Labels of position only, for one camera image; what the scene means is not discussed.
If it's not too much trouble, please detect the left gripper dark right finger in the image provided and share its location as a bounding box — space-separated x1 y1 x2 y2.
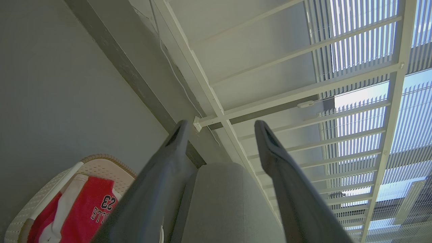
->
254 120 353 243

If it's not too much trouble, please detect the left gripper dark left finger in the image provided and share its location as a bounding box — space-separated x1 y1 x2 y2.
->
91 120 198 243

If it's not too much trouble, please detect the red white lettered jersey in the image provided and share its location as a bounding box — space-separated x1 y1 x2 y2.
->
39 174 119 243

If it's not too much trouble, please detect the red garment with white trim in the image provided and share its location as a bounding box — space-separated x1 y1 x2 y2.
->
27 192 63 243

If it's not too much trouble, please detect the grey fabric sofa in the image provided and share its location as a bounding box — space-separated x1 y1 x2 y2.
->
170 162 287 243

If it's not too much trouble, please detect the cream perforated laundry basket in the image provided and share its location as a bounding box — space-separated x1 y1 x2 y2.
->
4 154 137 243

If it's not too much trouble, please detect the white venetian window blind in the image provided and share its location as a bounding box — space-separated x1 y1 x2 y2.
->
304 0 432 243

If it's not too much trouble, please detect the thin white wall cable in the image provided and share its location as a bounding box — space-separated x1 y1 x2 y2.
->
149 0 221 146

